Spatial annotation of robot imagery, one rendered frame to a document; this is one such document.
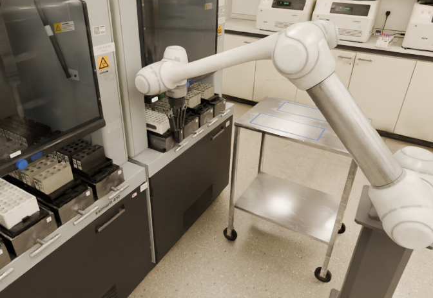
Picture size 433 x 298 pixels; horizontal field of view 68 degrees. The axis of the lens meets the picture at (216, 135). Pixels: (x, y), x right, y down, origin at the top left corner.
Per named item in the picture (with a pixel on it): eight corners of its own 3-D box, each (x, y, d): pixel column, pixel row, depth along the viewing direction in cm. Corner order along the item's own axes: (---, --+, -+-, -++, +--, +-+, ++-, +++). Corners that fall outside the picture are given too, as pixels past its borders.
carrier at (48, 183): (69, 177, 115) (67, 163, 113) (74, 178, 115) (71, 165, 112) (40, 194, 106) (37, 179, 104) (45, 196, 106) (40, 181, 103)
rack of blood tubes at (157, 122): (115, 121, 160) (113, 110, 158) (129, 114, 168) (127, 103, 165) (162, 136, 148) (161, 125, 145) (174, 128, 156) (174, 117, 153)
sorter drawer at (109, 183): (-9, 149, 146) (-15, 132, 142) (20, 137, 157) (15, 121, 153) (106, 204, 116) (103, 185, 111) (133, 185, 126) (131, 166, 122)
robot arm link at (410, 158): (422, 194, 123) (443, 145, 113) (427, 224, 109) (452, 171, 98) (377, 183, 129) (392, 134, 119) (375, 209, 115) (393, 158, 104)
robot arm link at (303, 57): (448, 206, 103) (461, 255, 85) (397, 221, 113) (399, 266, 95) (314, 8, 96) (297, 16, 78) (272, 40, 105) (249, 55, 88)
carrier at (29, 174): (58, 171, 118) (54, 158, 115) (61, 173, 117) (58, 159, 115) (28, 187, 109) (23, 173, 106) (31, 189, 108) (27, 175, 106)
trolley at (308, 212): (221, 238, 200) (228, 120, 162) (252, 198, 236) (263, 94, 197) (330, 287, 172) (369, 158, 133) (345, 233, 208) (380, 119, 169)
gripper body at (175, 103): (175, 90, 145) (176, 109, 150) (163, 96, 139) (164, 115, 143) (189, 94, 142) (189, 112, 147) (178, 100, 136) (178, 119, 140)
